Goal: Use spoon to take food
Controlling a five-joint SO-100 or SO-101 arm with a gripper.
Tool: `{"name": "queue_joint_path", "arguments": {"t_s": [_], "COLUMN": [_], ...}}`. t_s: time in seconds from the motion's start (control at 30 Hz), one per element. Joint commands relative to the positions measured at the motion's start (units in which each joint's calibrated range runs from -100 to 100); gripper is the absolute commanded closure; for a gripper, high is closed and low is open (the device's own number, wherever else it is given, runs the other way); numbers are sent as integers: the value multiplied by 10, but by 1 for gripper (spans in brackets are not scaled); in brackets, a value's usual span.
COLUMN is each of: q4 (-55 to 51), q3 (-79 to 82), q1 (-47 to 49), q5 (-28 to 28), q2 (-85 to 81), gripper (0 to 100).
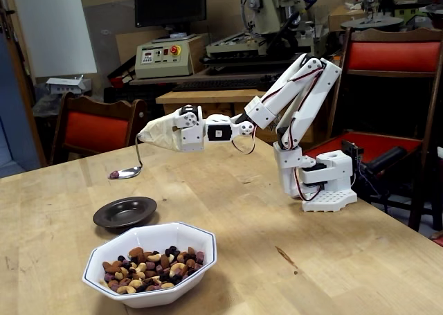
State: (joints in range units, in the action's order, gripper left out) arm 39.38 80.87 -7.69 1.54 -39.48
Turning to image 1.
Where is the tall wooden chair red cushion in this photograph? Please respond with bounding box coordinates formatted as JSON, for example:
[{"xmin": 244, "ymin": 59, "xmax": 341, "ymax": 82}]
[{"xmin": 327, "ymin": 26, "xmax": 443, "ymax": 233}]

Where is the black computer monitor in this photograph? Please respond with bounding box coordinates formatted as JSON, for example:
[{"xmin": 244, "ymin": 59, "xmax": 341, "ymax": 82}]
[{"xmin": 134, "ymin": 0, "xmax": 208, "ymax": 41}]

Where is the dark brown small plate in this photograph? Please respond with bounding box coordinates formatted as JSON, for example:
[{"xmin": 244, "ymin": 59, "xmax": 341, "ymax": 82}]
[{"xmin": 92, "ymin": 196, "xmax": 159, "ymax": 230}]

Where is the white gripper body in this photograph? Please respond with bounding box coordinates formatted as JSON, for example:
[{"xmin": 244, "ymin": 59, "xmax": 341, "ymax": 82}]
[{"xmin": 176, "ymin": 105, "xmax": 205, "ymax": 153}]

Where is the bent metal spoon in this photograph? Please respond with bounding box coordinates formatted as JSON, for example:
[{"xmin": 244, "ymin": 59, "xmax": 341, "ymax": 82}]
[{"xmin": 107, "ymin": 134, "xmax": 144, "ymax": 181}]

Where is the white moving gripper finger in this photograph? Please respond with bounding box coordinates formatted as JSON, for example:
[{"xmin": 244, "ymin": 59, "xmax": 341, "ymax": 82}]
[{"xmin": 174, "ymin": 114, "xmax": 198, "ymax": 131}]

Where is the mixed nuts and dried fruit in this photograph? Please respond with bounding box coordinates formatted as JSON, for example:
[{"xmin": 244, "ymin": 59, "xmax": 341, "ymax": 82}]
[{"xmin": 101, "ymin": 245, "xmax": 205, "ymax": 295}]

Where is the beige masking tape wrap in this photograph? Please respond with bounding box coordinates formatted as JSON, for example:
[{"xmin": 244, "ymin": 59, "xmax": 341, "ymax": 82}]
[{"xmin": 138, "ymin": 114, "xmax": 183, "ymax": 153}]

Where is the black plastic crate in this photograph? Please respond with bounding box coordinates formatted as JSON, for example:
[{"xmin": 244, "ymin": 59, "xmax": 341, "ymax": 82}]
[{"xmin": 103, "ymin": 85, "xmax": 167, "ymax": 105}]

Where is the white wall panel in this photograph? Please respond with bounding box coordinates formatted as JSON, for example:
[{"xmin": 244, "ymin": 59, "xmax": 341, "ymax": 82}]
[{"xmin": 13, "ymin": 0, "xmax": 98, "ymax": 79}]

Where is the black desk gadget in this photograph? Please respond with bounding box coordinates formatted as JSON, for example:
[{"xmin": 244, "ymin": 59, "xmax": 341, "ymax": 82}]
[{"xmin": 259, "ymin": 73, "xmax": 283, "ymax": 93}]

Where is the beige control box red button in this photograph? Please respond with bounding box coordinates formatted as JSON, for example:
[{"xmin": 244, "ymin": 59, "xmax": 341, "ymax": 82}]
[{"xmin": 134, "ymin": 34, "xmax": 210, "ymax": 80}]

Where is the beige milling machine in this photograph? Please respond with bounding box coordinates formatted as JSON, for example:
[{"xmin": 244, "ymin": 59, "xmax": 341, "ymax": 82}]
[{"xmin": 202, "ymin": 0, "xmax": 333, "ymax": 75}]

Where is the robot controller circuit board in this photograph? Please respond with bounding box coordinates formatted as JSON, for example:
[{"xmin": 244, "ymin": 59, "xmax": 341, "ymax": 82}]
[{"xmin": 341, "ymin": 140, "xmax": 364, "ymax": 163}]

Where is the small white model box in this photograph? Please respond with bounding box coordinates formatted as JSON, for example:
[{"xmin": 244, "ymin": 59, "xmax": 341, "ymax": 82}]
[{"xmin": 46, "ymin": 75, "xmax": 93, "ymax": 96}]

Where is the brown cardboard box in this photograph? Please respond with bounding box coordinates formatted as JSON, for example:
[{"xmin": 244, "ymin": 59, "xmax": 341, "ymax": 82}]
[{"xmin": 327, "ymin": 3, "xmax": 368, "ymax": 32}]

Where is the black keyboard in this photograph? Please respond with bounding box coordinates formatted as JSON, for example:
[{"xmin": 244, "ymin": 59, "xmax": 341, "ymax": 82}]
[{"xmin": 172, "ymin": 79, "xmax": 266, "ymax": 93}]

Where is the small metal machine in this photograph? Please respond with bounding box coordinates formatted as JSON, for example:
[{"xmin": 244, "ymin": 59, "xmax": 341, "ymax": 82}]
[{"xmin": 348, "ymin": 0, "xmax": 404, "ymax": 18}]

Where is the dark round platform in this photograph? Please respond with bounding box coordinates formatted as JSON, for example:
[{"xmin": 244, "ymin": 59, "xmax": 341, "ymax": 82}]
[{"xmin": 341, "ymin": 16, "xmax": 405, "ymax": 30}]

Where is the light wooden desk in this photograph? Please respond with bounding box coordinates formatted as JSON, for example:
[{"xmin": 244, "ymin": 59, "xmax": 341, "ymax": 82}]
[{"xmin": 155, "ymin": 79, "xmax": 328, "ymax": 146}]

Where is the white octagonal bowl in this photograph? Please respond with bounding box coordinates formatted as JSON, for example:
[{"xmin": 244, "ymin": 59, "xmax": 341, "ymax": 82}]
[{"xmin": 82, "ymin": 221, "xmax": 218, "ymax": 309}]

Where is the low wooden chair red cushion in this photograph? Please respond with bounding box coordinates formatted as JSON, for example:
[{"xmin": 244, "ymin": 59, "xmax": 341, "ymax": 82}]
[{"xmin": 48, "ymin": 91, "xmax": 148, "ymax": 165}]

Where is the white five-joint robot arm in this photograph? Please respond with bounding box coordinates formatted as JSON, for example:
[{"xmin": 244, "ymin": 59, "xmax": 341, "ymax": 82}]
[{"xmin": 204, "ymin": 53, "xmax": 359, "ymax": 214}]

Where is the black cylindrical handle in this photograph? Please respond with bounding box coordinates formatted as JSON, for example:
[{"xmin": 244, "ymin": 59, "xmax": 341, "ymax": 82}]
[{"xmin": 366, "ymin": 146, "xmax": 408, "ymax": 174}]

